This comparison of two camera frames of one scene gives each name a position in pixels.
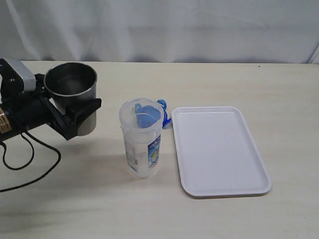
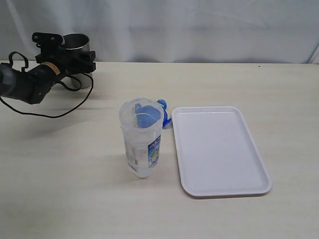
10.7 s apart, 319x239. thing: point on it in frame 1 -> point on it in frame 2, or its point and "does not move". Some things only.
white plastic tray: [217, 154] does not move
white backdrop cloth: [161, 31] does not move
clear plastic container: [141, 119] does not move
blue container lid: [147, 116] does not move
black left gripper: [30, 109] -> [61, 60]
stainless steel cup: [72, 84] -> [74, 41]
